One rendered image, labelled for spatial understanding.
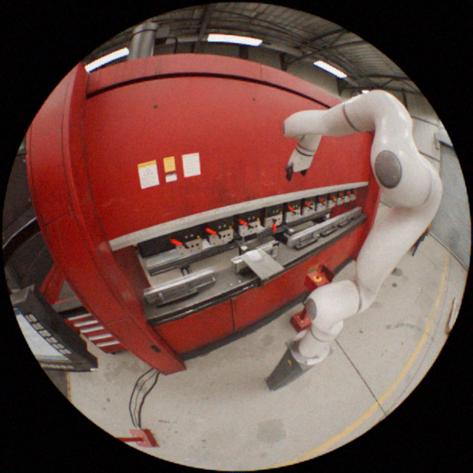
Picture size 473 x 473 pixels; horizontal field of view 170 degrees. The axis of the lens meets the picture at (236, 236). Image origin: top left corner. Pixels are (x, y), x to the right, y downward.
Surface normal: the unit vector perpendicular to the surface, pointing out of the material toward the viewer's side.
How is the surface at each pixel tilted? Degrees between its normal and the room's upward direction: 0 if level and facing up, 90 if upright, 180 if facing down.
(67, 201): 90
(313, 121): 82
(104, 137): 90
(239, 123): 90
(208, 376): 0
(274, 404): 0
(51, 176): 90
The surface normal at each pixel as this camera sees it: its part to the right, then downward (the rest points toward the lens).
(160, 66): 0.49, 0.43
